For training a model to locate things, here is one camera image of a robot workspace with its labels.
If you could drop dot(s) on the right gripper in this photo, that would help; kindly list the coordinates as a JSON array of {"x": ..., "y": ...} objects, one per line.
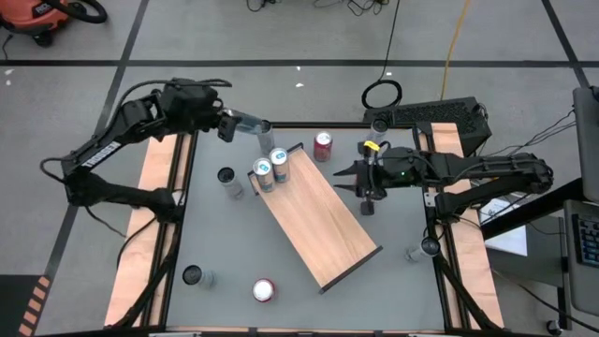
[{"x": 374, "y": 180}]

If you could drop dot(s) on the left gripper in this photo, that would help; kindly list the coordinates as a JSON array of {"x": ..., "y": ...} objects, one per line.
[{"x": 203, "y": 112}]

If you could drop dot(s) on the blue silver Red Bull can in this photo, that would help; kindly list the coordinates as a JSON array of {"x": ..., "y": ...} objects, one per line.
[
  {"x": 248, "y": 124},
  {"x": 263, "y": 175},
  {"x": 280, "y": 165}
]

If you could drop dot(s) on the red Coca-Cola can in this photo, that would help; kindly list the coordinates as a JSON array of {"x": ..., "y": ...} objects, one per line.
[
  {"x": 263, "y": 290},
  {"x": 323, "y": 147}
]

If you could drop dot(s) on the Celsius Arctic Vibe can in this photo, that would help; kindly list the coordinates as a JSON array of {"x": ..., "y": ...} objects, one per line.
[
  {"x": 422, "y": 249},
  {"x": 374, "y": 136},
  {"x": 199, "y": 276}
]

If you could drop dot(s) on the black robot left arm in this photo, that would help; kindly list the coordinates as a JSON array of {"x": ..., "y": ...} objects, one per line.
[{"x": 107, "y": 147}]

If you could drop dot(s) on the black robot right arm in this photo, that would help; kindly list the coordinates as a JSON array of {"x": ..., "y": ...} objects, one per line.
[{"x": 491, "y": 168}]

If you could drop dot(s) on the wooden shelf with black legs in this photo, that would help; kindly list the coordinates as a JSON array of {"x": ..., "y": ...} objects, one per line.
[{"x": 318, "y": 220}]

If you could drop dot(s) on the yellow tag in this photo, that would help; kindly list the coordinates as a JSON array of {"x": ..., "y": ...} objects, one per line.
[{"x": 372, "y": 145}]

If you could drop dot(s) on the white Celsius can pink band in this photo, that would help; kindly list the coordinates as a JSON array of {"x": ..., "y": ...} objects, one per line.
[{"x": 230, "y": 183}]

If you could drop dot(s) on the black computer tower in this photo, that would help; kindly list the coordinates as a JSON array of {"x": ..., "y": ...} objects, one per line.
[{"x": 435, "y": 112}]

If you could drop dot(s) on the white paper sheet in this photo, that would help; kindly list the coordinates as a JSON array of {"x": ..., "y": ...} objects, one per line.
[{"x": 507, "y": 238}]

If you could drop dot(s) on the wooden table side board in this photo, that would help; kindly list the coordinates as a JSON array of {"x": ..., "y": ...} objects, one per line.
[
  {"x": 131, "y": 281},
  {"x": 482, "y": 290}
]

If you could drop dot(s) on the black diagonal beam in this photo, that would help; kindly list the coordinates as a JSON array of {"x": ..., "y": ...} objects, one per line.
[{"x": 529, "y": 210}]

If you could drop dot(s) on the orange shop vacuum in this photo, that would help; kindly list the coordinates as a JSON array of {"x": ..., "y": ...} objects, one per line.
[{"x": 33, "y": 16}]

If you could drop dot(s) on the grey monitor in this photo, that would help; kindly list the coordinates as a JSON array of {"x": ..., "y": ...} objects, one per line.
[{"x": 587, "y": 131}]

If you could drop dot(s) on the black keyboard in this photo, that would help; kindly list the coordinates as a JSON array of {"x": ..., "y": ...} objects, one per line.
[{"x": 588, "y": 238}]

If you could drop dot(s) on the black caster wheel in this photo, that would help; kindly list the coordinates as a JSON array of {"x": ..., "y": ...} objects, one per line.
[{"x": 553, "y": 326}]

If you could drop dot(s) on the grey equipment cart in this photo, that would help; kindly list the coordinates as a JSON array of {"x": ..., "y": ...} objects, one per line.
[{"x": 580, "y": 290}]

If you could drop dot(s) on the black mat orange stripes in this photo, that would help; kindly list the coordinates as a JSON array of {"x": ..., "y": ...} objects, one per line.
[{"x": 18, "y": 309}]

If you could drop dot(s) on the black table frame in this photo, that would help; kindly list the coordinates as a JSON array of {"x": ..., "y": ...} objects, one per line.
[{"x": 327, "y": 125}]

